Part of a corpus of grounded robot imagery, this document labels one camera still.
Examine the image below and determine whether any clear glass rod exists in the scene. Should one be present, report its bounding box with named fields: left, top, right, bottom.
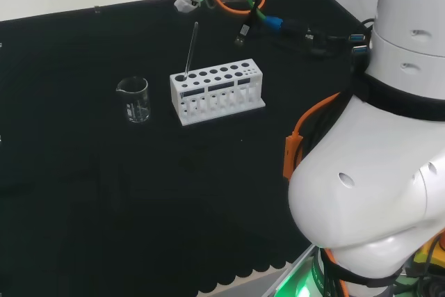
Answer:
left=179, top=21, right=200, bottom=99

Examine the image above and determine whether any white test tube rack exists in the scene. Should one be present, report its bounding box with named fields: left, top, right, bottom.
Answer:
left=169, top=58, right=267, bottom=127

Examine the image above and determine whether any clear glass beaker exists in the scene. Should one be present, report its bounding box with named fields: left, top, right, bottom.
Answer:
left=115, top=77, right=152, bottom=124

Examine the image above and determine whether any yellow stop button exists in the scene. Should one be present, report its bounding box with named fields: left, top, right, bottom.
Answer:
left=412, top=226, right=445, bottom=267

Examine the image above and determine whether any black bench cloth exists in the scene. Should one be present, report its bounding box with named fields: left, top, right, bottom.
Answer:
left=0, top=0, right=375, bottom=297

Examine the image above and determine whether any black cable with USB plug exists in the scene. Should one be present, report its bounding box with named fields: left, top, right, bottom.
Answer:
left=234, top=0, right=262, bottom=48

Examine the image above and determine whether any black adapter cable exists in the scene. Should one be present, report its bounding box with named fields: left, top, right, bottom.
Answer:
left=323, top=17, right=376, bottom=65

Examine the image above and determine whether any grey metal base plate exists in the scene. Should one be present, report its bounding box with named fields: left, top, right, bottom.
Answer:
left=260, top=245, right=314, bottom=297

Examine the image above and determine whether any black adapter box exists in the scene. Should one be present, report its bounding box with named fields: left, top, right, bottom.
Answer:
left=280, top=19, right=330, bottom=57

